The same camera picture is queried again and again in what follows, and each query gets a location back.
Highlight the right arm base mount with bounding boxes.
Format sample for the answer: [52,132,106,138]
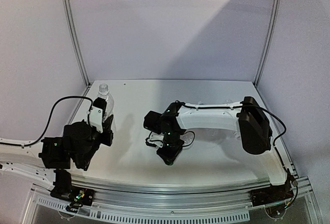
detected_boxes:
[249,172,299,219]

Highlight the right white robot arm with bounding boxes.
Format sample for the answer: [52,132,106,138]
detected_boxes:
[143,96,298,201]

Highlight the clear bottle white cap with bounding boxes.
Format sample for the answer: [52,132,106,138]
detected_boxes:
[234,131,241,140]

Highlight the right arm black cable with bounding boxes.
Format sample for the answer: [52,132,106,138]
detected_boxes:
[175,100,287,147]

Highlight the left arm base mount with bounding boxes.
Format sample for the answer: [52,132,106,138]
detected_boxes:
[50,169,95,213]

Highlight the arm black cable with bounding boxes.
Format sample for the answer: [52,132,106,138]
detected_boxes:
[0,95,95,148]
[175,100,287,147]

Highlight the clear bottle green cap ring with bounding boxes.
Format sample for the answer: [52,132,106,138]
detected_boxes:
[95,83,115,129]

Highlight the left aluminium frame post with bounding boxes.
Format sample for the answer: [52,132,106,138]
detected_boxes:
[62,0,91,88]

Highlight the right aluminium frame post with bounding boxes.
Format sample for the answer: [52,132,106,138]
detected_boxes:
[253,0,281,88]

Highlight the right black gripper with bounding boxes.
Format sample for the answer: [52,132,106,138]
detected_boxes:
[155,131,184,165]

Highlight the aluminium front rail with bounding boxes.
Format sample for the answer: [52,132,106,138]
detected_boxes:
[21,177,323,223]

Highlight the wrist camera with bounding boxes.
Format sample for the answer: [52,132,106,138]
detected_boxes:
[87,97,107,133]
[145,131,164,148]

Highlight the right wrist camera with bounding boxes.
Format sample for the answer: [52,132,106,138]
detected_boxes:
[145,131,164,148]

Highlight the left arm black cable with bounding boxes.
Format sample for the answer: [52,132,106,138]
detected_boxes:
[0,95,95,148]

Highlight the red label water bottle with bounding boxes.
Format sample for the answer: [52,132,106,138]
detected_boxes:
[180,131,195,147]

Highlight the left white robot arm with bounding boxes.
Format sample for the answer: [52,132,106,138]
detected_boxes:
[1,115,113,200]

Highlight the aluminium frame post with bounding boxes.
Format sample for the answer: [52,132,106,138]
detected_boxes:
[253,0,281,88]
[62,0,91,88]

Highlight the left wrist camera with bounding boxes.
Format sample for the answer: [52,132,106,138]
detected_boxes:
[87,97,107,133]

